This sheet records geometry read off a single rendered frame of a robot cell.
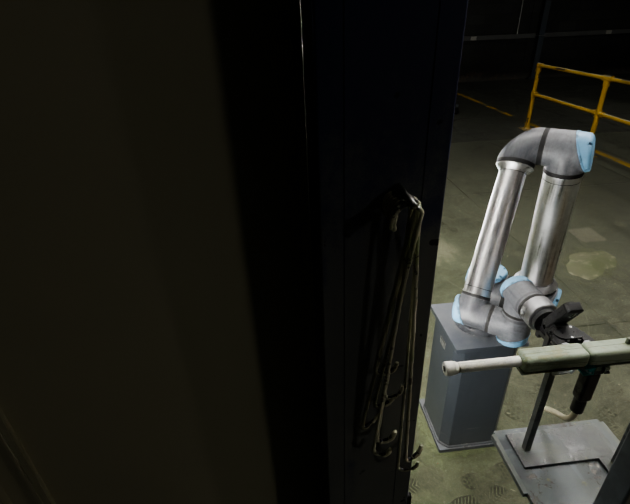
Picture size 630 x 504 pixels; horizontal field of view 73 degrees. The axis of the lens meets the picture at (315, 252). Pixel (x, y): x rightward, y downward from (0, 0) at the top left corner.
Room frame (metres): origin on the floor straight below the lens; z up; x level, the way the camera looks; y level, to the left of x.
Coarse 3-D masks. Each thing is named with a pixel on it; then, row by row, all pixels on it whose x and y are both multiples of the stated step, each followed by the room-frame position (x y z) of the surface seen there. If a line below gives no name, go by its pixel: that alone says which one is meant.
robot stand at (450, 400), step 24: (432, 312) 1.54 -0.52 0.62; (456, 336) 1.35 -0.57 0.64; (432, 360) 1.50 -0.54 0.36; (456, 360) 1.31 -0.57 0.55; (432, 384) 1.47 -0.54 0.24; (456, 384) 1.29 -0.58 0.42; (480, 384) 1.29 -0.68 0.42; (504, 384) 1.30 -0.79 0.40; (432, 408) 1.43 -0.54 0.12; (456, 408) 1.29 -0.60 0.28; (480, 408) 1.30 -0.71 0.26; (432, 432) 1.37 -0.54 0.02; (456, 432) 1.29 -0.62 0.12; (480, 432) 1.30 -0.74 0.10
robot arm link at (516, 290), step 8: (512, 280) 1.06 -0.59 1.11; (520, 280) 1.04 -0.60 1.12; (528, 280) 1.04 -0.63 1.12; (504, 288) 1.05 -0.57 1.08; (512, 288) 1.03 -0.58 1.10; (520, 288) 1.01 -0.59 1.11; (528, 288) 1.00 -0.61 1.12; (536, 288) 1.01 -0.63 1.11; (504, 296) 1.05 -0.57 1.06; (512, 296) 1.01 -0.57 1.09; (520, 296) 0.99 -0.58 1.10; (528, 296) 0.97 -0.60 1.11; (504, 304) 1.04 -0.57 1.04; (512, 304) 1.00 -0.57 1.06; (520, 304) 0.97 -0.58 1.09; (512, 312) 1.00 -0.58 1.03
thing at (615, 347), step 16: (528, 352) 0.72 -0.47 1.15; (544, 352) 0.71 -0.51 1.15; (560, 352) 0.71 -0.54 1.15; (576, 352) 0.71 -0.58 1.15; (592, 352) 0.71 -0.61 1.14; (608, 352) 0.71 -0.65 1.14; (624, 352) 0.71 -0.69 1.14; (448, 368) 0.69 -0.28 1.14; (464, 368) 0.69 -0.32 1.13; (480, 368) 0.69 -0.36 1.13; (496, 368) 0.70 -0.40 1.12; (528, 368) 0.69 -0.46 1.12; (544, 368) 0.69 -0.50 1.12; (560, 368) 0.70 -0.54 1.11; (576, 368) 0.70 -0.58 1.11; (608, 368) 0.71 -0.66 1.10; (576, 384) 0.74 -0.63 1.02; (592, 384) 0.71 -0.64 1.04; (576, 400) 0.72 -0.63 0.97
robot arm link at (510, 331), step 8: (496, 312) 1.05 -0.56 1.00; (504, 312) 1.03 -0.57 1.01; (496, 320) 1.03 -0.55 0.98; (504, 320) 1.02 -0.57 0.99; (512, 320) 1.00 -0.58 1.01; (520, 320) 0.99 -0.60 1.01; (488, 328) 1.03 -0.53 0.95; (496, 328) 1.02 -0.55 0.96; (504, 328) 1.01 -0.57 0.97; (512, 328) 1.00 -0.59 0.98; (520, 328) 0.99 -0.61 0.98; (528, 328) 0.99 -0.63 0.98; (496, 336) 1.04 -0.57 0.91; (504, 336) 1.01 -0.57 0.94; (512, 336) 0.99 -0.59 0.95; (520, 336) 0.99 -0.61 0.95; (528, 336) 1.00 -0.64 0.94; (504, 344) 1.00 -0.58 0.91; (512, 344) 0.99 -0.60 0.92; (520, 344) 0.99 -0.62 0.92
